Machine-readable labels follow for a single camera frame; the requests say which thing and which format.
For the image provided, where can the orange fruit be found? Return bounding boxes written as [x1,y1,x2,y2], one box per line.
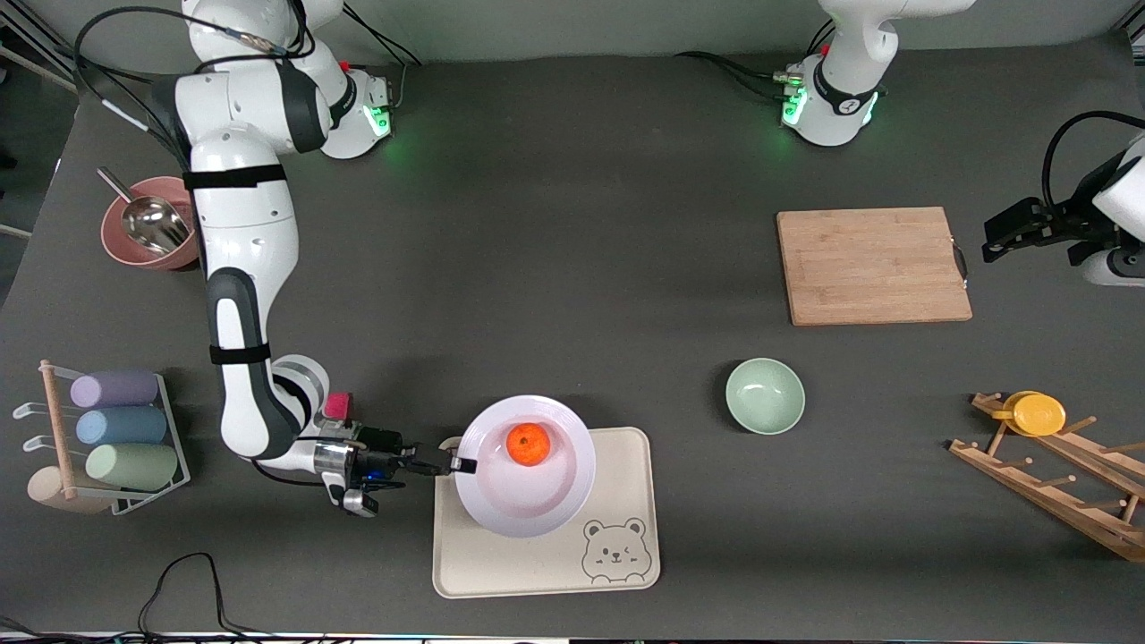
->
[506,422,551,467]

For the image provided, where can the cream bear print tray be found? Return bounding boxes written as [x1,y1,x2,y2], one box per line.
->
[432,427,661,598]

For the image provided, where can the yellow cup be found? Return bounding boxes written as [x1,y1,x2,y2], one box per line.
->
[991,391,1067,437]

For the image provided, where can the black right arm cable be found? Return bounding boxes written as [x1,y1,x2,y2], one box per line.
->
[73,7,314,171]

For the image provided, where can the black right base cable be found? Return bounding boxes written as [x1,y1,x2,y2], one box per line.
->
[340,4,426,113]

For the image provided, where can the wooden peg drying rack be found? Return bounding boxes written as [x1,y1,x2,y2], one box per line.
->
[948,392,1145,563]

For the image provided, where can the white round plate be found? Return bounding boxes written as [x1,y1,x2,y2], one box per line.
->
[454,395,597,538]

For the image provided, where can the black base cable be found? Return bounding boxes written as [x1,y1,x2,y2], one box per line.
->
[675,18,837,104]
[340,4,426,113]

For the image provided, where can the black left base cable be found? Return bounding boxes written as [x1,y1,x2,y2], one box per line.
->
[675,18,837,104]

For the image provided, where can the metal scoop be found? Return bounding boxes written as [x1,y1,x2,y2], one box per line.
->
[97,166,193,256]

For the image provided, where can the black table cable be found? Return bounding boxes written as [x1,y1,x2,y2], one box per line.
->
[137,552,269,641]

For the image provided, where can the pink bowl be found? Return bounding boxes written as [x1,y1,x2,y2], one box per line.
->
[100,176,203,271]

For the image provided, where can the green cup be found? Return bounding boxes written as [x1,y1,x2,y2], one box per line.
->
[85,444,179,491]

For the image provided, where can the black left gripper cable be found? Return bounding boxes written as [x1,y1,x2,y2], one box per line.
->
[1042,111,1145,213]

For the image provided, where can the wooden cutting board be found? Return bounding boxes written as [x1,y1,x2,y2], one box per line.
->
[776,207,973,326]

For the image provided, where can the blue cup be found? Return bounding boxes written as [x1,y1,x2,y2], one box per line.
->
[75,407,168,446]

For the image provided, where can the beige cup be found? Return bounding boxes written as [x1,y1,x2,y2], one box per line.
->
[27,465,113,515]

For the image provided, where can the white wire cup rack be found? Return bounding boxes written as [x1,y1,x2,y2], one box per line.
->
[13,360,191,517]

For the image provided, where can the purple cup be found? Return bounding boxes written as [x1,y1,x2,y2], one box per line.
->
[70,369,160,410]

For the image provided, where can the light green bowl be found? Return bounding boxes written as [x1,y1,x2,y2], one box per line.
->
[725,358,806,436]

